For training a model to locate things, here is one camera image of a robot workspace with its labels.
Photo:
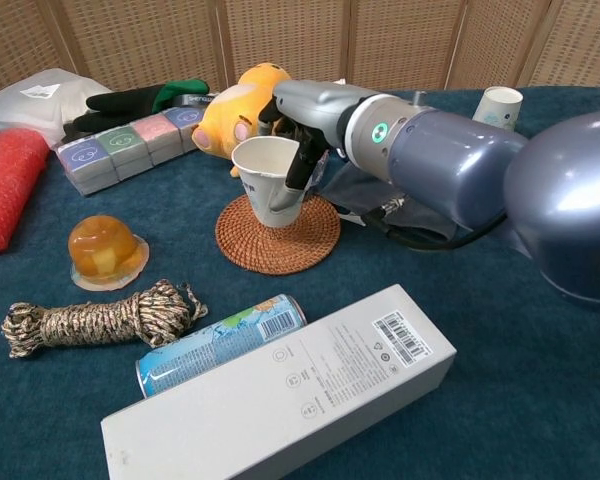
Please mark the grey microfibre cloth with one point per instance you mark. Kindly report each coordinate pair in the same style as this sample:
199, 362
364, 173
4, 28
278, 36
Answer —
360, 195

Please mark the red bubble wrap roll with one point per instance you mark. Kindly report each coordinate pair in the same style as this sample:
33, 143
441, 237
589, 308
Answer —
7, 190

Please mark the white frosted plastic bag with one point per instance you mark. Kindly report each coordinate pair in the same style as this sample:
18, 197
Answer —
35, 102

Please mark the blue carpet table cover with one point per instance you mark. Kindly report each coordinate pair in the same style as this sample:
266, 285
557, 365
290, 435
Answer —
505, 400

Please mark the white paper cup plain inside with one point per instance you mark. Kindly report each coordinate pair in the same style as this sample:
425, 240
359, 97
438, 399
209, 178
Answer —
262, 190

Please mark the colourful tissue pack box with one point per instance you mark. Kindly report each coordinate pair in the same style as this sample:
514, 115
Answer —
120, 150

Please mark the orange fruit jelly cup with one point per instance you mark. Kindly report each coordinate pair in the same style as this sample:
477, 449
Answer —
105, 250

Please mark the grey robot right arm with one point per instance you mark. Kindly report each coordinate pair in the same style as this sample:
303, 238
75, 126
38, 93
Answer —
455, 160

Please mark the long white cardboard box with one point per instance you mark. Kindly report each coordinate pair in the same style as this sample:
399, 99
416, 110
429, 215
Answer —
280, 400

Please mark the white paper cup blue print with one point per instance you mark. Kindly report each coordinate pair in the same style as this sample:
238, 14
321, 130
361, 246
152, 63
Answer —
497, 110

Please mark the round woven rattan coaster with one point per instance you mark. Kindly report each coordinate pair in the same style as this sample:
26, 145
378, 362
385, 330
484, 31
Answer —
280, 247

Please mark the robot right five-finger hand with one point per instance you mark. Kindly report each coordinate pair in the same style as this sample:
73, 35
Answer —
315, 107

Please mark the woven bamboo folding screen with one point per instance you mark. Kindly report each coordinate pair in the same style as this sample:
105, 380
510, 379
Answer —
405, 40

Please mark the black glove green cuff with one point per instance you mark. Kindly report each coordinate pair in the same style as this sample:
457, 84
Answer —
125, 102

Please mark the yellow plush duck toy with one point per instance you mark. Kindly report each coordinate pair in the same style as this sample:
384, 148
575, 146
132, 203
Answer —
225, 120

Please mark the light blue drink can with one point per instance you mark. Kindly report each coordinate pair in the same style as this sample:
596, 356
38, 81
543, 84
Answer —
210, 345

